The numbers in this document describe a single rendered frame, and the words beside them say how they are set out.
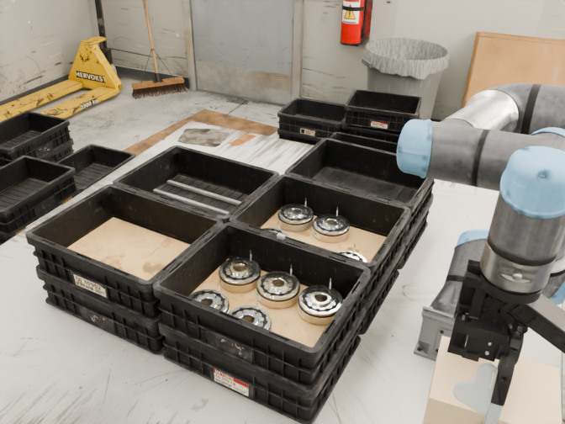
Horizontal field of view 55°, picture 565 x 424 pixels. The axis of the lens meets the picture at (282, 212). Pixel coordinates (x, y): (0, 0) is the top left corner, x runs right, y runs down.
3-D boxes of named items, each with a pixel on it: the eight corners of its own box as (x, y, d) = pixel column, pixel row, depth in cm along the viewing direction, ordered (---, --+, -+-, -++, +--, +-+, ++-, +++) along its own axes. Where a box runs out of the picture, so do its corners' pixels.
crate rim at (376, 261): (411, 215, 146) (412, 208, 145) (372, 276, 124) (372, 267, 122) (282, 179, 162) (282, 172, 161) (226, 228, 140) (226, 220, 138)
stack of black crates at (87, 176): (101, 198, 298) (90, 143, 280) (145, 211, 288) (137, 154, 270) (46, 236, 267) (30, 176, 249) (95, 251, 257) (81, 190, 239)
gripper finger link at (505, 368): (486, 394, 69) (501, 329, 69) (501, 400, 68) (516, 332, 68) (488, 405, 64) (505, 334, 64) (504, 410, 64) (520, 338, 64)
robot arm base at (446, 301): (482, 336, 134) (492, 298, 136) (500, 332, 120) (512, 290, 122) (422, 315, 136) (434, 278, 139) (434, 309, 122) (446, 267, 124)
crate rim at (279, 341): (372, 276, 124) (372, 268, 122) (315, 364, 101) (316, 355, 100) (226, 228, 140) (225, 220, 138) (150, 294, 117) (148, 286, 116)
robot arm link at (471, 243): (448, 283, 138) (462, 235, 141) (503, 298, 132) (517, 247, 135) (442, 271, 128) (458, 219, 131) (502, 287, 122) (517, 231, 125)
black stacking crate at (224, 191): (280, 207, 167) (281, 174, 161) (227, 257, 145) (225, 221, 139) (178, 176, 183) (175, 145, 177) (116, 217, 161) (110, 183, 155)
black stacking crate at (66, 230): (226, 257, 145) (224, 222, 139) (155, 326, 123) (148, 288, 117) (115, 218, 160) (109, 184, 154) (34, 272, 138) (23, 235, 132)
